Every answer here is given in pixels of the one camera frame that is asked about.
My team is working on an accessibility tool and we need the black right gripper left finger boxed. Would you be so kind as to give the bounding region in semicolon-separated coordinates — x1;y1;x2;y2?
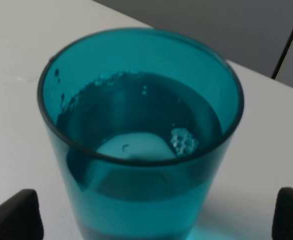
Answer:
0;189;44;240

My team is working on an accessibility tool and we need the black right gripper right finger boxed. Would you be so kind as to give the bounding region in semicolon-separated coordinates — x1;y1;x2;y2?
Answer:
271;187;293;240

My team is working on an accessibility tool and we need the teal transparent plastic cup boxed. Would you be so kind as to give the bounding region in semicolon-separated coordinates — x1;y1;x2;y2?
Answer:
37;28;245;240

